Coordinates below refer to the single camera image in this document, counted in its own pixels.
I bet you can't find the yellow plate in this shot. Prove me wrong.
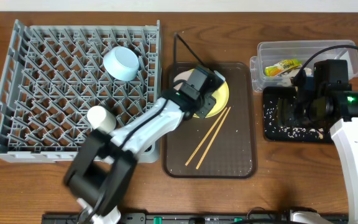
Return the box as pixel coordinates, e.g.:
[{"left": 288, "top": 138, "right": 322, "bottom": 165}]
[{"left": 185, "top": 68, "right": 230, "bottom": 118}]

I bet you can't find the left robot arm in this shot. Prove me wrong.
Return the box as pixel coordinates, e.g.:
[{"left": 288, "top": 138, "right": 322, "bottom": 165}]
[{"left": 63, "top": 69, "right": 226, "bottom": 223}]

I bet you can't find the left black cable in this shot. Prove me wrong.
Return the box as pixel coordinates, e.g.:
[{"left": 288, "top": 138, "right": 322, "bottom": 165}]
[{"left": 79, "top": 31, "right": 206, "bottom": 224}]

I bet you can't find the white bowl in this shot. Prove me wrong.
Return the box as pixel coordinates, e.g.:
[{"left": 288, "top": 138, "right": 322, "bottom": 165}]
[{"left": 173, "top": 69, "right": 193, "bottom": 90}]

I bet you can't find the black waste tray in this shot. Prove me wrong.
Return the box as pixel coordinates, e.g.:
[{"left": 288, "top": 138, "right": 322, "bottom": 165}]
[{"left": 262, "top": 86, "right": 333, "bottom": 144}]

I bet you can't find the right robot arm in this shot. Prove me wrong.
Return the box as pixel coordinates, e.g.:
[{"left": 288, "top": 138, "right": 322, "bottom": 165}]
[{"left": 277, "top": 72, "right": 358, "bottom": 223}]

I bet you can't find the green orange snack wrapper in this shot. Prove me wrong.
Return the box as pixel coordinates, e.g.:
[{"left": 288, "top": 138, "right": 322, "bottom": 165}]
[{"left": 265, "top": 59, "right": 301, "bottom": 77}]

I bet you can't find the white tissue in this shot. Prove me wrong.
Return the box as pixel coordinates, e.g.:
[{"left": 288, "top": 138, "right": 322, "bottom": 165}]
[{"left": 277, "top": 68, "right": 300, "bottom": 86}]

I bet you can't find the clear plastic bin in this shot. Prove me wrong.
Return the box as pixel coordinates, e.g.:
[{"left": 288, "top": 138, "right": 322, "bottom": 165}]
[{"left": 249, "top": 39, "right": 358, "bottom": 93}]

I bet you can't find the light blue bowl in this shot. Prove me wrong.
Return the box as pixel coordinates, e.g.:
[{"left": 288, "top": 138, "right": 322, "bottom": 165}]
[{"left": 103, "top": 46, "right": 140, "bottom": 82}]

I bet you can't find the wooden chopstick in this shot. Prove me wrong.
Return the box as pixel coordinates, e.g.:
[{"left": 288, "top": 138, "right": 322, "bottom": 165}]
[
  {"left": 185, "top": 108, "right": 227, "bottom": 166},
  {"left": 196, "top": 106, "right": 231, "bottom": 170}
]

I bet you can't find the spilled rice pile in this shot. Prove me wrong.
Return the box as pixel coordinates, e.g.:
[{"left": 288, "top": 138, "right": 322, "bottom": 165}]
[{"left": 263, "top": 100, "right": 330, "bottom": 142}]

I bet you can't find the brown plastic tray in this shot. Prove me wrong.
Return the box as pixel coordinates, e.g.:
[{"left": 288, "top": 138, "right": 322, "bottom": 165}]
[{"left": 161, "top": 62, "right": 257, "bottom": 179}]

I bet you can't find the grey dishwasher rack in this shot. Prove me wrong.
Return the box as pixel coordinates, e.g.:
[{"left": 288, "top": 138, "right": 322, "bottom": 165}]
[{"left": 0, "top": 21, "right": 162, "bottom": 163}]

